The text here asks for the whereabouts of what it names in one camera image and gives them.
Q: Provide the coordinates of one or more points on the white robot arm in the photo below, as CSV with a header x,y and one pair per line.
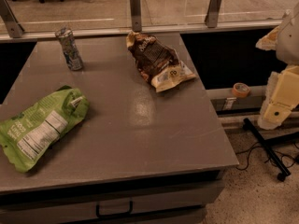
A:
x,y
282,90

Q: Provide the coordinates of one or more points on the brown chip bag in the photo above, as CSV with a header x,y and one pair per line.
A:
x,y
158,64

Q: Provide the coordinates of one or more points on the green chip bag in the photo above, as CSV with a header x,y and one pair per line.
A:
x,y
26,137

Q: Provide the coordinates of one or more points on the crushed drink can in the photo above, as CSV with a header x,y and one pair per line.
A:
x,y
67,41

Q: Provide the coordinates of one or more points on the roll of orange tape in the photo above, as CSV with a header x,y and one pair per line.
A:
x,y
240,90

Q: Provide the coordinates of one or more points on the grey table drawer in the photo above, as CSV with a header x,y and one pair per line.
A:
x,y
178,204

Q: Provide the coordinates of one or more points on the black wheeled stand base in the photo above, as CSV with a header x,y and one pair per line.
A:
x,y
268,144

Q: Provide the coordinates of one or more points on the glass barrier panel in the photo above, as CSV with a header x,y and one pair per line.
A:
x,y
115,14

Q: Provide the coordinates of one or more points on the black drawer handle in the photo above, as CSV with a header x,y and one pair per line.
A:
x,y
113,209

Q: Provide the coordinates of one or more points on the right metal railing bracket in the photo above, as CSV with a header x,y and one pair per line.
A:
x,y
212,16

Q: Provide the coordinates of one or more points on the metal railing bracket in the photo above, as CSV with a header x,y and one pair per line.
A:
x,y
212,16
135,9
14,29

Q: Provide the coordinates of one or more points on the middle metal railing bracket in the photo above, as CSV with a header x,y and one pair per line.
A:
x,y
135,9

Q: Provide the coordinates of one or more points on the left metal railing bracket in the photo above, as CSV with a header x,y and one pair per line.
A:
x,y
14,29

